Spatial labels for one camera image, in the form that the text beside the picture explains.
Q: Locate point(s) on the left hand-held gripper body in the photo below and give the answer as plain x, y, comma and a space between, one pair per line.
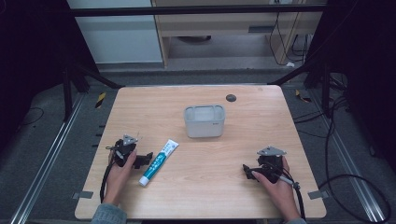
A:
122, 151

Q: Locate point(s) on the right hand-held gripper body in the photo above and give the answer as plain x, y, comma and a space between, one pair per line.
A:
271, 162

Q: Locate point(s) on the white and teal toothpaste tube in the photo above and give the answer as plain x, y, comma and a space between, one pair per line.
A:
158, 163

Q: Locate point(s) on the grey plastic holder box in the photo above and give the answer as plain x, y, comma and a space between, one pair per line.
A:
204, 126

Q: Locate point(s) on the person's left hand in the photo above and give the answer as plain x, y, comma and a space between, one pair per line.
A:
116, 180

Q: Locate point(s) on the person's right hand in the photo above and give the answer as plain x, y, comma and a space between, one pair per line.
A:
280, 196

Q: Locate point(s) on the yellow and black tape strip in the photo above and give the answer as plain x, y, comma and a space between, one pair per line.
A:
302, 97
100, 100

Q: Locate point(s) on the dark round table grommet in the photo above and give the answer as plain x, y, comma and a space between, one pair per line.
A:
231, 98

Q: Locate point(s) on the black stand leg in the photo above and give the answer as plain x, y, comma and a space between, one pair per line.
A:
325, 90
67, 93

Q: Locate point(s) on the white cabinet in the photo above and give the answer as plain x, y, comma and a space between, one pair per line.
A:
118, 40

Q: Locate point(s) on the black curtain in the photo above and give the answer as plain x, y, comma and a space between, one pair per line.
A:
31, 62
367, 62

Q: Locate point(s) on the light wooden desk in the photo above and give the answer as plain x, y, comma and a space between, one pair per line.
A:
218, 21

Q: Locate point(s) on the grey metal table bracket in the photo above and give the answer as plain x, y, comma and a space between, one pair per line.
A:
82, 195
318, 194

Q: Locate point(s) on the metal floor rail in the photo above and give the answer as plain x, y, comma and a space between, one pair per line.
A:
46, 161
351, 165

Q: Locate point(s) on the black horizontal frame bar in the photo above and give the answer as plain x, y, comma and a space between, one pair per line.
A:
186, 10

